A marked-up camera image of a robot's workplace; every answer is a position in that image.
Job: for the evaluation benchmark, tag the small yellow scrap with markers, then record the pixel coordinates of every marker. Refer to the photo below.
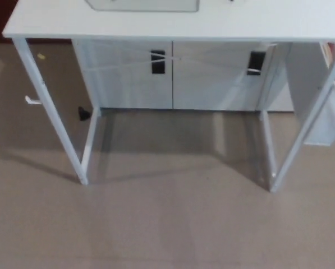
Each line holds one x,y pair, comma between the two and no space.
41,56

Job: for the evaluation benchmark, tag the white two-door cabinet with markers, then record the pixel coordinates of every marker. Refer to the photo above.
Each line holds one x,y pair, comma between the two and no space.
122,84

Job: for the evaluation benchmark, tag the white shelf unit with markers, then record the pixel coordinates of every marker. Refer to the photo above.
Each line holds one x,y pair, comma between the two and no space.
304,75

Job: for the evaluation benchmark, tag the dark brown wooden door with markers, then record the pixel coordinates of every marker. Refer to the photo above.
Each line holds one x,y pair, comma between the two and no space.
0,19

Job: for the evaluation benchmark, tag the white desk with metal legs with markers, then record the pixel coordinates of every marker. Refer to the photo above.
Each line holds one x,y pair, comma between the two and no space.
156,25

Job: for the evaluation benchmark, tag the white desk side hook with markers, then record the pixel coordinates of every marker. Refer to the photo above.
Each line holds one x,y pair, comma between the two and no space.
32,101

